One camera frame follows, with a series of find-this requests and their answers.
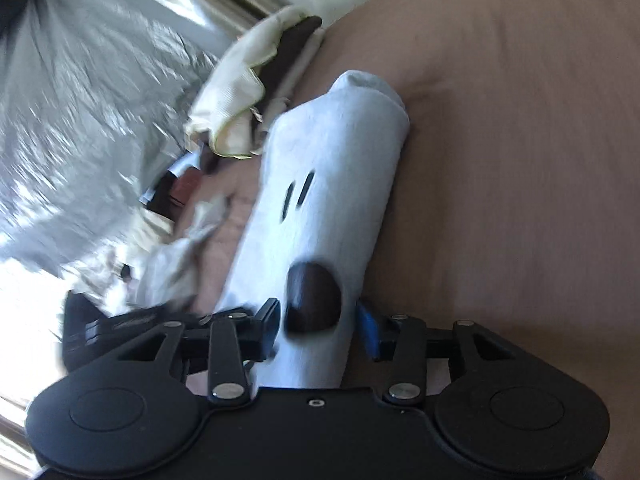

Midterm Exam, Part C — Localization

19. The light grey snoopy shirt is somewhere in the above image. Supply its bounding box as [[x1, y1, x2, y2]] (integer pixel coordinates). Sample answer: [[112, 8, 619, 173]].
[[216, 70, 410, 388]]

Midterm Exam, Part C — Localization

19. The white crumpled garment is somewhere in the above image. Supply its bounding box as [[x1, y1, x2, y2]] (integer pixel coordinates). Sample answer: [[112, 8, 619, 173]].
[[73, 195, 229, 315]]

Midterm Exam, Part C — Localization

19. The cream knit garment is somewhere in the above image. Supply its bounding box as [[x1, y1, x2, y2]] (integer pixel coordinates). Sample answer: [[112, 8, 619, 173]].
[[183, 6, 324, 159]]

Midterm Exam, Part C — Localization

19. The silver foil window cover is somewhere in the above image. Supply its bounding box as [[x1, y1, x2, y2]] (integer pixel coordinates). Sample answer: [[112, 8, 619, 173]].
[[1, 0, 227, 275]]

